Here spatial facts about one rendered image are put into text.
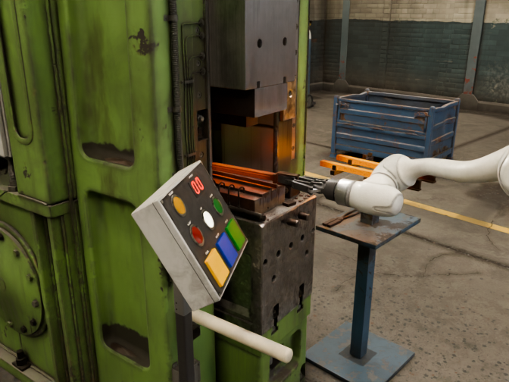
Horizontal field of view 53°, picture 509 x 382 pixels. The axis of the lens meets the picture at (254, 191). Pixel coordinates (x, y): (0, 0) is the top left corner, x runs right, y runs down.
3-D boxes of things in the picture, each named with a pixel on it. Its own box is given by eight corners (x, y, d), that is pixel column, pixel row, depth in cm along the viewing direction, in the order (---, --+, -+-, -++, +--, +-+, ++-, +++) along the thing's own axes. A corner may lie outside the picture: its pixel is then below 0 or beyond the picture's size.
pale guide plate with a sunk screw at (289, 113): (295, 117, 212) (296, 76, 207) (283, 120, 205) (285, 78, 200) (291, 117, 213) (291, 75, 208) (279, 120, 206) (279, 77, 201)
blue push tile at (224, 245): (238, 254, 138) (224, 231, 136) (232, 267, 131) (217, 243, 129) (232, 257, 139) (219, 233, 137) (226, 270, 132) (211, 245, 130)
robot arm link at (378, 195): (348, 216, 167) (365, 195, 175) (394, 227, 158) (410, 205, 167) (346, 189, 161) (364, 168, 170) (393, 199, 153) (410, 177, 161)
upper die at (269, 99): (287, 109, 183) (287, 82, 180) (254, 117, 167) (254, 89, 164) (198, 98, 206) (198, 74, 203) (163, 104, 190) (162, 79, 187)
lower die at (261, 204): (285, 201, 195) (285, 180, 192) (254, 217, 179) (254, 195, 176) (201, 181, 218) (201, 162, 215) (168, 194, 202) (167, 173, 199)
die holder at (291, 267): (312, 292, 217) (316, 194, 202) (261, 336, 188) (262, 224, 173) (211, 258, 248) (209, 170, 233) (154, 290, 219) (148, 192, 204)
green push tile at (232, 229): (246, 239, 147) (232, 217, 146) (240, 250, 140) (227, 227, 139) (240, 241, 148) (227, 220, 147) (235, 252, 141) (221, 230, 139)
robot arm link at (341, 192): (359, 203, 172) (343, 199, 176) (361, 177, 169) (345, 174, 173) (347, 211, 165) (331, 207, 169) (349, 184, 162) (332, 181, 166)
